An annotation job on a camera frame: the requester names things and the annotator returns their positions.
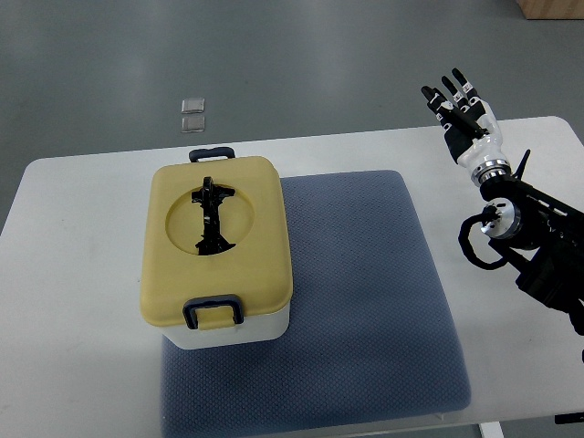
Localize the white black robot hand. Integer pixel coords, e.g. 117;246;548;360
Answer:
421;68;511;186

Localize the yellow storage box lid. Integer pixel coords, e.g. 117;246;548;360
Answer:
140;150;293;330

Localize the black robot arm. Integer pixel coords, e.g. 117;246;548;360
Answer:
458;151;583;335

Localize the white storage box base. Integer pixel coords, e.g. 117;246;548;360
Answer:
161;303;290;349

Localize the wooden furniture corner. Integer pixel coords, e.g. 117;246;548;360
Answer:
516;0;583;20

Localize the blue grey fabric mat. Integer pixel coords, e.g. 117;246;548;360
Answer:
161;171;471;437

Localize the upper silver floor plate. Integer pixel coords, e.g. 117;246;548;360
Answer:
181;97;205;114

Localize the white table leg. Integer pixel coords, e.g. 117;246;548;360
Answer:
478;422;505;438

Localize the black clamp at table edge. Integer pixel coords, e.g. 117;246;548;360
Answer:
554;412;584;425

